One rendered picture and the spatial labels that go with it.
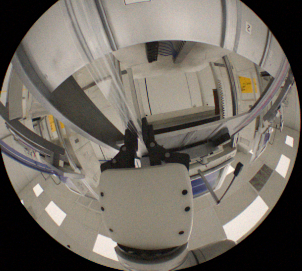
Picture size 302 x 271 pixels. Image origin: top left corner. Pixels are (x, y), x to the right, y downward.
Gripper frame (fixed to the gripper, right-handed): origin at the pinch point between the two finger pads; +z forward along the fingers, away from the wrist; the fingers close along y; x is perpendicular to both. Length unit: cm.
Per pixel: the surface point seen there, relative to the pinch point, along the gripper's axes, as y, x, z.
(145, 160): -3.7, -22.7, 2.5
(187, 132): 9.7, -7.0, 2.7
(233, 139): 60, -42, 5
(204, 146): 21.0, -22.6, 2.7
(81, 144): -85, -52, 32
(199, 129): 13.0, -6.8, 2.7
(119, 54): -7.1, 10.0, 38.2
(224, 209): 113, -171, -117
